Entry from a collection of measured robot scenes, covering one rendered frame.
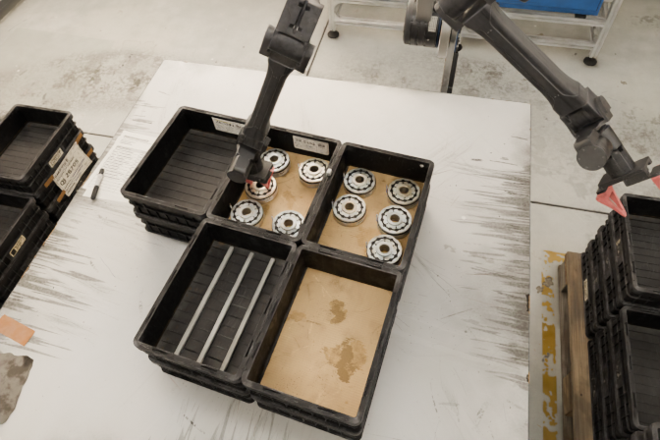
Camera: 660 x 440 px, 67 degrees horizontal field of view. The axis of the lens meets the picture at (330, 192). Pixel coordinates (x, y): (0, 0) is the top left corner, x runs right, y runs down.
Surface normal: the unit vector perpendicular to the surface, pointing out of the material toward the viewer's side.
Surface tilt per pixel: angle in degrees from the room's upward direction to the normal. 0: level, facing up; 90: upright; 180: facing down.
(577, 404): 0
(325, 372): 0
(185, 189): 0
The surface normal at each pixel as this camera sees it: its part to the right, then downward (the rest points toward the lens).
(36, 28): -0.05, -0.59
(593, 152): -0.60, 0.44
